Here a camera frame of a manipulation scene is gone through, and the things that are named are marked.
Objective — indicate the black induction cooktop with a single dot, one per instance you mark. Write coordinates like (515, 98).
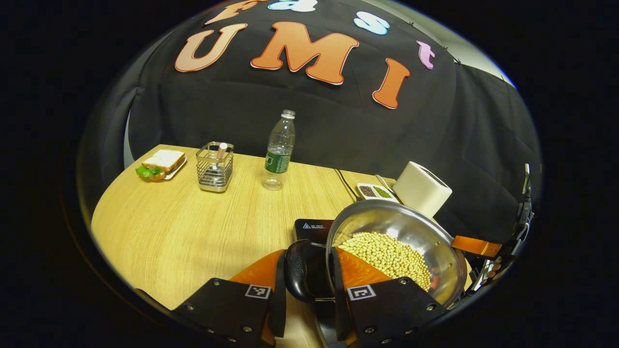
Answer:
(314, 229)

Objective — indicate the white toaster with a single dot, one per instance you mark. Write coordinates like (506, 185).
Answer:
(420, 191)

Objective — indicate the pile of yellow soybeans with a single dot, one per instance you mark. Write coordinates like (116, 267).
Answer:
(387, 251)

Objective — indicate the sandwich with lettuce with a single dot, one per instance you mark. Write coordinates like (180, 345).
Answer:
(164, 158)

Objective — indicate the white divided dish of beans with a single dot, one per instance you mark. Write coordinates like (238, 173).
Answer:
(382, 192)

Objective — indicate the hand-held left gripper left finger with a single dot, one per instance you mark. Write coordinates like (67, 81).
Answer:
(278, 314)

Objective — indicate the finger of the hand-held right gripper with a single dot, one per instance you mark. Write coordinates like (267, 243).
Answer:
(476, 246)

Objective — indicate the clear plastic water bottle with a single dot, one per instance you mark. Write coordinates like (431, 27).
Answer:
(278, 162)

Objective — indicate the black backdrop cloth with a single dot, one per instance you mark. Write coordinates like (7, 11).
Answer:
(338, 135)

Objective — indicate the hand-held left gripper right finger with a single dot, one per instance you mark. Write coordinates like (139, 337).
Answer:
(340, 311)

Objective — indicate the pink stick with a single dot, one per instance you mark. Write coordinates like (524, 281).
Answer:
(222, 150)

